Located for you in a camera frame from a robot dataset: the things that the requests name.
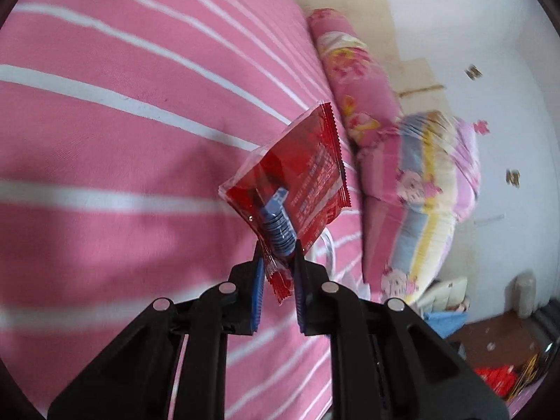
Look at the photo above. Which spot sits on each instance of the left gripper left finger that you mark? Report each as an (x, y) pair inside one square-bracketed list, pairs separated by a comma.
[(170, 361)]

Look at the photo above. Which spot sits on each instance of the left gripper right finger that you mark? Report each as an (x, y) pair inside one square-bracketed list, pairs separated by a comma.
[(386, 361)]

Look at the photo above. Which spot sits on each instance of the red snack wrapper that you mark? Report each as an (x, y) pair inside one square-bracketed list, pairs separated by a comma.
[(289, 190)]

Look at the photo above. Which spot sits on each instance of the blue cloth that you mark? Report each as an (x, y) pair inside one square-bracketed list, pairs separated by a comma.
[(445, 323)]

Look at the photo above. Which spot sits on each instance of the white office chair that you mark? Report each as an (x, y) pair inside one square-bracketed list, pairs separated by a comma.
[(445, 296)]

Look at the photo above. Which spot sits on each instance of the red plastic bag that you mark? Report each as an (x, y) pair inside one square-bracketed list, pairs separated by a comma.
[(500, 379)]

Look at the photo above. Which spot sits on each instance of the pink yellow folded quilt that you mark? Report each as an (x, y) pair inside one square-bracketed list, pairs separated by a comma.
[(420, 178)]

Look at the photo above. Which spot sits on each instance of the pink floral pillow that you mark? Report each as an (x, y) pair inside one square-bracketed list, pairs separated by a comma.
[(359, 84)]

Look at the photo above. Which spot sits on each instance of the pink striped bed mattress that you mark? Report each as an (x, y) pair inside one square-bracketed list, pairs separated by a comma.
[(120, 119)]

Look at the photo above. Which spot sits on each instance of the beige headboard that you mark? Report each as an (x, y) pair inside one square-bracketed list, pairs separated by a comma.
[(413, 81)]

